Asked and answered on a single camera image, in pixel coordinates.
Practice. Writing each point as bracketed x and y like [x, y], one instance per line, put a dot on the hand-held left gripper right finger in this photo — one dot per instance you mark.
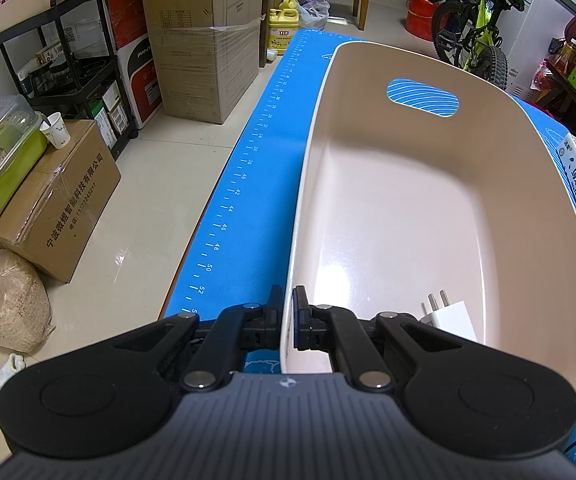
[299, 317]

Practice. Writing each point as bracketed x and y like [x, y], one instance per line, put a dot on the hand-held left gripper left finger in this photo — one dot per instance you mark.
[274, 312]

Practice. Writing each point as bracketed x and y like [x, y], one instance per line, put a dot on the white charger plug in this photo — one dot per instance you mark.
[455, 317]

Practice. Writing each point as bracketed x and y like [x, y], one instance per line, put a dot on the beige plastic storage bin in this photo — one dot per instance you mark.
[393, 185]

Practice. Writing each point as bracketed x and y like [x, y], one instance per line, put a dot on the blue silicone mat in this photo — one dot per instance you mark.
[268, 160]

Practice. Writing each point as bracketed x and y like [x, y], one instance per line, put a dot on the low brown cardboard box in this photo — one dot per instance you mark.
[68, 195]

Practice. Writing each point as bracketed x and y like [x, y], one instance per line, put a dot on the tall brown cardboard box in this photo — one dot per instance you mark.
[198, 60]

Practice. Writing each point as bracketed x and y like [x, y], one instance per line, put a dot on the clear bag of grain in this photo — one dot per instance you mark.
[3, 300]

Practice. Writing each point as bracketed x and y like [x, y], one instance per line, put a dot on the red and white appliance box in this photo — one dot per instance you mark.
[140, 75]

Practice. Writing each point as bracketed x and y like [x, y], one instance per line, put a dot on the white paper cup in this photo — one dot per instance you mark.
[57, 132]

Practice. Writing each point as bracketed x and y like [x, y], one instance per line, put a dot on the yellow detergent jug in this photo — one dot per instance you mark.
[283, 30]

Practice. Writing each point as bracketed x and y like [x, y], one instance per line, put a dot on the clear plastic bag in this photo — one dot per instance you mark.
[314, 10]

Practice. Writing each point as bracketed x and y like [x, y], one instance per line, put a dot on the black utility cart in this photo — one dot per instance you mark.
[108, 50]

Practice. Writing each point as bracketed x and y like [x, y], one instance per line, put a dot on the red bucket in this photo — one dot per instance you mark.
[418, 15]

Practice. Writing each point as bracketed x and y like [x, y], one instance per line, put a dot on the green and black bicycle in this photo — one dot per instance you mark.
[488, 30]

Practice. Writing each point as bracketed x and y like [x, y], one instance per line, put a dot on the white chest freezer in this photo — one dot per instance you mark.
[543, 20]

